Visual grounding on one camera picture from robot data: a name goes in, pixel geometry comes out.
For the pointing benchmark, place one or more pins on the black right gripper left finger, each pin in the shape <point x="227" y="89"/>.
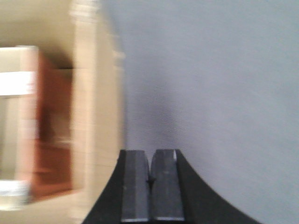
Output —
<point x="136" y="193"/>

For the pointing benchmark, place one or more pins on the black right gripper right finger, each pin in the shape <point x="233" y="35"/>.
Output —
<point x="166" y="201"/>

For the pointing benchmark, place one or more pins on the large brown cardboard box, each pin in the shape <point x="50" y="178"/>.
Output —
<point x="76" y="35"/>

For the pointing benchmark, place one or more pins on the small taped cardboard box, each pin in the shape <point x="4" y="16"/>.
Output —
<point x="35" y="136"/>

